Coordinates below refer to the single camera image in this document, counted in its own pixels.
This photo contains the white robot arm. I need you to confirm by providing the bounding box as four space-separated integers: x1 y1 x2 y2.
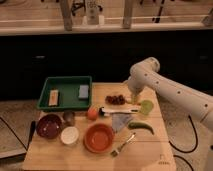
126 57 213 145

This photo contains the wooden block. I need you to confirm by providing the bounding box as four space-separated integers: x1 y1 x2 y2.
48 90 59 106

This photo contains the orange fruit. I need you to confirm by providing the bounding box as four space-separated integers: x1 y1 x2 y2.
87 107 99 121

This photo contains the dark red grape bunch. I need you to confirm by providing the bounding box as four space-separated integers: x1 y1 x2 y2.
105 95 125 105

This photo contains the black cable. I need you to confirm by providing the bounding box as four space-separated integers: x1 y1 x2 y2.
168 114 199 171

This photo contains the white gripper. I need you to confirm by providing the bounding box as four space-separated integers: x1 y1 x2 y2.
124 79 144 105

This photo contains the grey-blue folded cloth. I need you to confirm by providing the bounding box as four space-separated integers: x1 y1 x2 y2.
112 113 133 133

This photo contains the blue-grey sponge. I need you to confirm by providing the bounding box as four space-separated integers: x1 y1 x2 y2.
79 85 89 99

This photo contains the brown kiwi fruit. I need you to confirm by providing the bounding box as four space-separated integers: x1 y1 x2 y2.
63 111 75 126

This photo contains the green chili pepper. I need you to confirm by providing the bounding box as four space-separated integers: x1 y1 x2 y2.
128 122 154 135

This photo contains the light green cup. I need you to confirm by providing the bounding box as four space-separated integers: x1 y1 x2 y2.
139 100 154 117

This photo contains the red-orange bowl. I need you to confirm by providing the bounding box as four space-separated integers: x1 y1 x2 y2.
83 123 114 154

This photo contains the dark purple bowl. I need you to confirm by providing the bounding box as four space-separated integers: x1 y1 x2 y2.
36 114 62 139

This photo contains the small white bowl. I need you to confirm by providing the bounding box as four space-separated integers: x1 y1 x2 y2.
61 126 79 145

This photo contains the white-handled knife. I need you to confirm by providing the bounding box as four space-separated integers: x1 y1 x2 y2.
99 107 139 116

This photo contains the green plastic tray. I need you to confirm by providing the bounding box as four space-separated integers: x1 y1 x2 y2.
37 76 92 112

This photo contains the metal fork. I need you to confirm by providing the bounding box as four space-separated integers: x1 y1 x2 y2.
110 132 136 157

